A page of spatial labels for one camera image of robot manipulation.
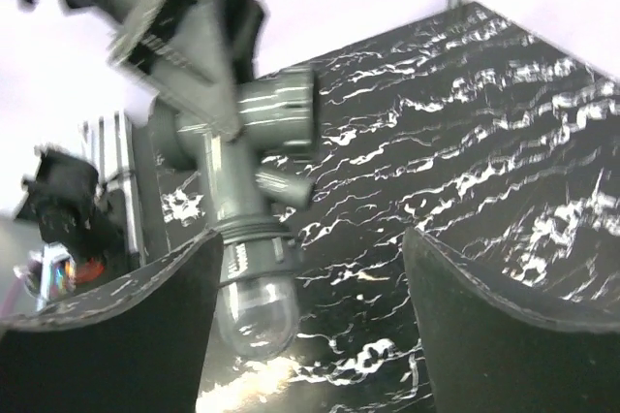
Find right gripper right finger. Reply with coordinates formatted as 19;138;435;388
402;228;619;412

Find dark grey pipe tee fitting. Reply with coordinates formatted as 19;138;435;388
148;66;320;286

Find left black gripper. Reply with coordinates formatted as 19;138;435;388
22;0;265;140

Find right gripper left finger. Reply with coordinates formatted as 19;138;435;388
1;232;223;413

